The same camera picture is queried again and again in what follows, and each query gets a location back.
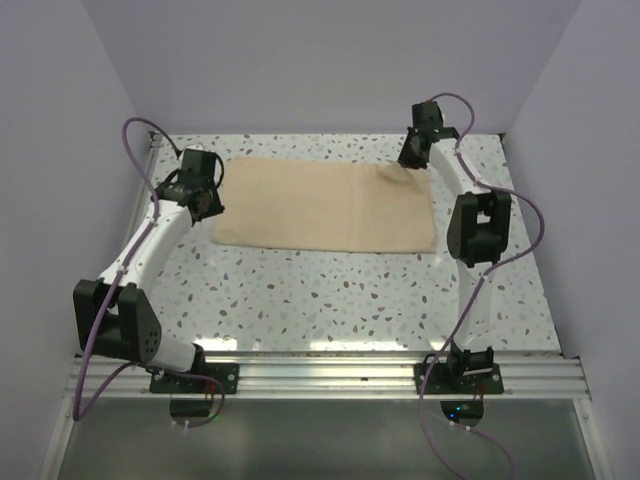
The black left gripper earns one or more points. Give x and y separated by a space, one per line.
216 207

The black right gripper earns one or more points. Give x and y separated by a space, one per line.
404 158

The beige cloth wrap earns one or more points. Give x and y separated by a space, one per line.
326 206

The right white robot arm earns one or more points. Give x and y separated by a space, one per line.
477 237

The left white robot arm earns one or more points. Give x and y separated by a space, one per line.
158 350

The aluminium left side rail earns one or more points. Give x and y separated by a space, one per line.
142 190

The aluminium rail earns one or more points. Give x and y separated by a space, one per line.
142 190
389 375

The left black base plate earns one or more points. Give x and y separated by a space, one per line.
215 378

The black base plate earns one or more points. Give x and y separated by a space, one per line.
215 378
462 373

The aluminium front rail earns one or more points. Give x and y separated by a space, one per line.
389 375

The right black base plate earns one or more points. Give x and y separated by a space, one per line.
462 373

